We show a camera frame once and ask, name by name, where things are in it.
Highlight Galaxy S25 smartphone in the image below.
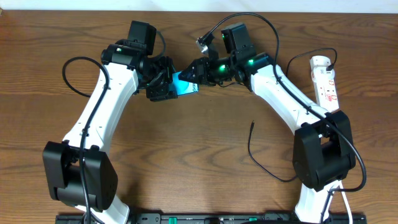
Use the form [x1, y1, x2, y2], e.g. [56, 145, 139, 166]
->
[170, 72, 199, 96]

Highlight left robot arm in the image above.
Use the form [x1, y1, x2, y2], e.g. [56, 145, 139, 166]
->
[43, 21, 177, 223]

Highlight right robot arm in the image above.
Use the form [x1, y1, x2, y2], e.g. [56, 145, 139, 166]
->
[178, 23, 357, 223]

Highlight white charger plug adapter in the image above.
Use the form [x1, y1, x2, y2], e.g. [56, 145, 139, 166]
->
[310, 55, 334, 71]

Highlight white power strip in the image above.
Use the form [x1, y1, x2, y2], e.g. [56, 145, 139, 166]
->
[311, 67, 339, 112]

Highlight black right camera cable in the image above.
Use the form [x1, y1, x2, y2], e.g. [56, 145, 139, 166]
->
[203, 12, 367, 223]

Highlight black camera cable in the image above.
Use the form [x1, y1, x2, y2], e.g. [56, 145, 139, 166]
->
[203, 12, 367, 223]
[62, 56, 110, 224]

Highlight black left camera cable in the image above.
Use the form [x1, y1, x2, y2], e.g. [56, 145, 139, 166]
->
[62, 56, 110, 224]

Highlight black charging cable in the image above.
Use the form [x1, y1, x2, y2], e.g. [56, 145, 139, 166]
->
[248, 47, 338, 183]

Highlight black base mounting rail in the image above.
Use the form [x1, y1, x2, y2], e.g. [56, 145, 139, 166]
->
[55, 212, 368, 224]

